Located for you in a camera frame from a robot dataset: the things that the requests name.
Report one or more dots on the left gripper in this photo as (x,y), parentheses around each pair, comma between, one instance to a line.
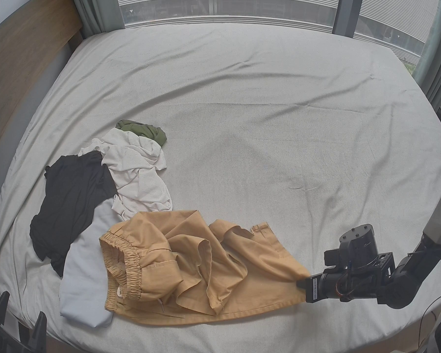
(0,344)

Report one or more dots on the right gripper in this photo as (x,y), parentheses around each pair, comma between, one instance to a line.
(327,287)

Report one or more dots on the tan shorts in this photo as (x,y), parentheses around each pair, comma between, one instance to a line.
(205,270)

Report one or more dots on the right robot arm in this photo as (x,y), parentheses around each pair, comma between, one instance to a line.
(404,278)

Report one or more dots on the pale blue garment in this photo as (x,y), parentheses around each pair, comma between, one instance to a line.
(84,278)

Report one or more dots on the black garment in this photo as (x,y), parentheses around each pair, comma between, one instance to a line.
(73,197)

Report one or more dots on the white garment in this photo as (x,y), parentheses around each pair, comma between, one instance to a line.
(139,175)

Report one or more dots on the green garment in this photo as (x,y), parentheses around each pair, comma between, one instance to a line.
(143,129)

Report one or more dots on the blue-green curtain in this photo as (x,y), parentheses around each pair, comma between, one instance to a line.
(95,2)
(435,50)

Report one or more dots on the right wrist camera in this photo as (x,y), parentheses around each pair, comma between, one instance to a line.
(334,259)

